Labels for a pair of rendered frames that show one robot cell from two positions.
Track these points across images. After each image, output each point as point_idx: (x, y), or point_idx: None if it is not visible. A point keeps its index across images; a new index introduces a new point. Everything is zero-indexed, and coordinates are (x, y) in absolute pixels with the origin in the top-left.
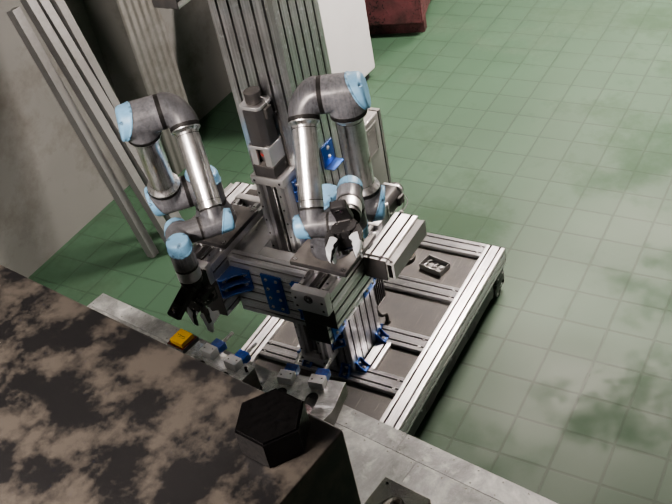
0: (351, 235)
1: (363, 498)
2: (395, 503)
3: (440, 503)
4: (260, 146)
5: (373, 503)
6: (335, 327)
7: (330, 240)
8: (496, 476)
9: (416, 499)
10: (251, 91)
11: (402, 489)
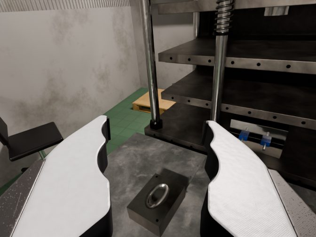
0: (83, 213)
1: (179, 231)
2: (151, 208)
3: (122, 226)
4: None
5: (166, 203)
6: None
7: (266, 212)
8: None
9: (136, 206)
10: None
11: (145, 214)
